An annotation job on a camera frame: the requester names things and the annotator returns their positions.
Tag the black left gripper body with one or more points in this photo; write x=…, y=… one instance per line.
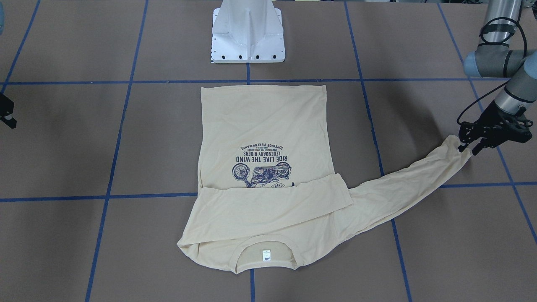
x=491, y=121

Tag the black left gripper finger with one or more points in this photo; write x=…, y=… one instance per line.
x=484, y=143
x=466, y=135

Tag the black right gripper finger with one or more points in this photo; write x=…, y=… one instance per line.
x=6, y=109

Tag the cream long-sleeve graphic shirt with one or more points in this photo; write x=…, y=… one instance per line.
x=268, y=194

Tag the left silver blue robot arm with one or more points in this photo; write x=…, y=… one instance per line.
x=502, y=52

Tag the brown paper table cover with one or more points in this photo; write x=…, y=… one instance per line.
x=99, y=177

